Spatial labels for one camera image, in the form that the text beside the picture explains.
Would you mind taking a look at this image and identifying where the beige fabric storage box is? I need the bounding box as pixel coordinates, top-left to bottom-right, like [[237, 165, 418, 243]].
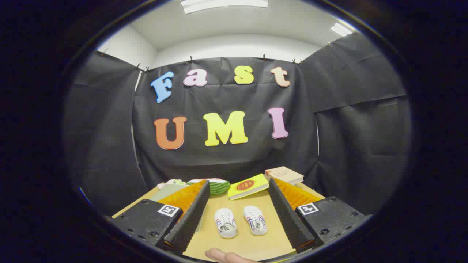
[[150, 184, 190, 202]]

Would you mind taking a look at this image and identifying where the yellow book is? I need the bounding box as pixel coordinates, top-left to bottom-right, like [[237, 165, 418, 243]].
[[228, 174, 269, 201]]

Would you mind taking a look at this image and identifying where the beige book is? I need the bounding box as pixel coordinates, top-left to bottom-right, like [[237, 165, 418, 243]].
[[265, 166, 304, 186]]

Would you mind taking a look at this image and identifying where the watermelon slice plush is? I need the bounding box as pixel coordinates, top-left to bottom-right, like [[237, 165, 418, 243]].
[[187, 178, 231, 197]]

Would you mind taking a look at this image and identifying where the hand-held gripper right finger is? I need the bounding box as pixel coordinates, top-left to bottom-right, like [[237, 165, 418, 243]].
[[268, 178, 371, 254]]

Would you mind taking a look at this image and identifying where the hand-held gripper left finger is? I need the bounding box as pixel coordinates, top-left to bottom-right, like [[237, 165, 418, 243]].
[[106, 180, 211, 255]]

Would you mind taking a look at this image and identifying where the pink and green plush toy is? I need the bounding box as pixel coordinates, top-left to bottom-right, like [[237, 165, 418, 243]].
[[157, 179, 188, 190]]

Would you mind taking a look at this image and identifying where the small ceiling light panel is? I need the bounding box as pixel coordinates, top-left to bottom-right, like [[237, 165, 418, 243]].
[[331, 23, 352, 37]]

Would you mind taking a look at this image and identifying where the white canvas shoe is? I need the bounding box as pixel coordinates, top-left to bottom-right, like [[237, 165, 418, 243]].
[[243, 205, 268, 236], [214, 208, 238, 239]]

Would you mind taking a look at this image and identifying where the long ceiling light panel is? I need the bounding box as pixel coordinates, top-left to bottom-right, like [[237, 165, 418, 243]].
[[181, 0, 268, 14]]

